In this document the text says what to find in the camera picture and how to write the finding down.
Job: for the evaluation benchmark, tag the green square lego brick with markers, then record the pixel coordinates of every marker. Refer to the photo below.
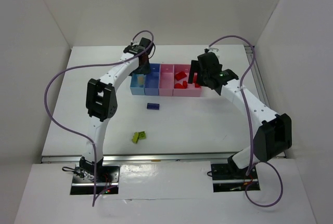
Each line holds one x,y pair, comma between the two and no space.
141,135

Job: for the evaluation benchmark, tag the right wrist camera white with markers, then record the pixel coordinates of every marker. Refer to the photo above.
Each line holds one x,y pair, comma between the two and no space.
210,49

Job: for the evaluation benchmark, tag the small pink bin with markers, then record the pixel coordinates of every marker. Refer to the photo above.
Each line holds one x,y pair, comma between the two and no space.
166,81

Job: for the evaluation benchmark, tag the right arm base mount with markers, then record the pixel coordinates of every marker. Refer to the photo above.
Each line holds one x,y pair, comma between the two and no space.
226,181

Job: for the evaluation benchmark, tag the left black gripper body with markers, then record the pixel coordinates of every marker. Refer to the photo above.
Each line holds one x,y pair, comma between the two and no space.
142,68

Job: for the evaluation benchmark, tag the dark blue lego brick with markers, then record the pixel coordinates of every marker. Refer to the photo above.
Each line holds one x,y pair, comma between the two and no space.
153,106

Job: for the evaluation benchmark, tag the red rounded lego piece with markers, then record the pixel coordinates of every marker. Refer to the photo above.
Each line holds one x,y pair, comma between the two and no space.
178,86

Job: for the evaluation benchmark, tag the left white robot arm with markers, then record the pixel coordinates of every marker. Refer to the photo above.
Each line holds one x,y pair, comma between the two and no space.
101,101

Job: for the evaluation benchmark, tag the aluminium rail right side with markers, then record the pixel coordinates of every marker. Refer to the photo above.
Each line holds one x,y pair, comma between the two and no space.
262,96

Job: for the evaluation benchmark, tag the aluminium rail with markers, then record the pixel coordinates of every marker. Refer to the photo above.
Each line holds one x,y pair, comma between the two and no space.
262,96
143,157

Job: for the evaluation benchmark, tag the beige lego brick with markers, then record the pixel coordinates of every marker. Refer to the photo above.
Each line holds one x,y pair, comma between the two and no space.
141,80

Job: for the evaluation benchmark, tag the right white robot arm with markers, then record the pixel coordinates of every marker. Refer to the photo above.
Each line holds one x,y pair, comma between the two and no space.
270,132

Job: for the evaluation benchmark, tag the red long lego brick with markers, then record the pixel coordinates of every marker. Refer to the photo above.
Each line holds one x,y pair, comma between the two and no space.
195,82

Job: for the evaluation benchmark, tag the small red lego brick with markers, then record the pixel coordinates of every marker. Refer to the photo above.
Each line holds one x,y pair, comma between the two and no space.
184,84

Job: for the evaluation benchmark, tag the large pink bin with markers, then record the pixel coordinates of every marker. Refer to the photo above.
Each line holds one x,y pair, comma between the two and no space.
190,91

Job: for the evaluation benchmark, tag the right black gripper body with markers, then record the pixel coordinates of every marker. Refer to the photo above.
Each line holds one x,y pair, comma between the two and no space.
194,69

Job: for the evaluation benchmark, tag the light blue bin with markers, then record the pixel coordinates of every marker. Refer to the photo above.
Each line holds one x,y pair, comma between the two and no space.
135,88

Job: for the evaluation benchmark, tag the aluminium rail front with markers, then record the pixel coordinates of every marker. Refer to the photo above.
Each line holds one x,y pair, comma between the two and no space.
143,157

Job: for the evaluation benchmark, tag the lime green lego piece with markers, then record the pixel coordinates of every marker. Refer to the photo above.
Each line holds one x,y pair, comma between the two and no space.
135,138

